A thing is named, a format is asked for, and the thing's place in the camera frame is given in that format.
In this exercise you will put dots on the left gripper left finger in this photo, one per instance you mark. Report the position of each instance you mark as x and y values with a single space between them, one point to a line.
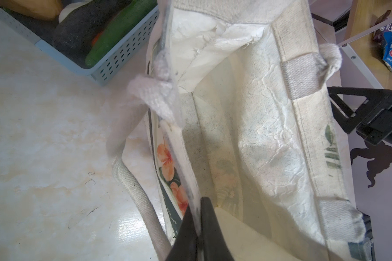
185 246

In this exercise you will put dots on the white wooden shelf rack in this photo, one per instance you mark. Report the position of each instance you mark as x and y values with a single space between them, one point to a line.
348 23

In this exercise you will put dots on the white daikon radish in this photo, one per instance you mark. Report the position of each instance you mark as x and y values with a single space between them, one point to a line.
70 8

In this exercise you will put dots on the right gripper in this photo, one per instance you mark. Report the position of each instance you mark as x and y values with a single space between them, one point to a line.
373 117

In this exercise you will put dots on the dark purple eggplant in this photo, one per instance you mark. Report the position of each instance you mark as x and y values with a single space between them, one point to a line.
73 37

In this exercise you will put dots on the blue plastic vegetable basket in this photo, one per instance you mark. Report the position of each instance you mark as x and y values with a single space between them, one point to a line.
40 34

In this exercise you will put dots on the cream canvas grocery bag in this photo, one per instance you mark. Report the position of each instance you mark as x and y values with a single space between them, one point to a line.
234 106

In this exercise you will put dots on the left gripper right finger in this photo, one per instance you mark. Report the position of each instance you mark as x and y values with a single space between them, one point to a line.
212 240

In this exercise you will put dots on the green cucumber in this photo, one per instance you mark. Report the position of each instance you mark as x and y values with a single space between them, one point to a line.
118 27

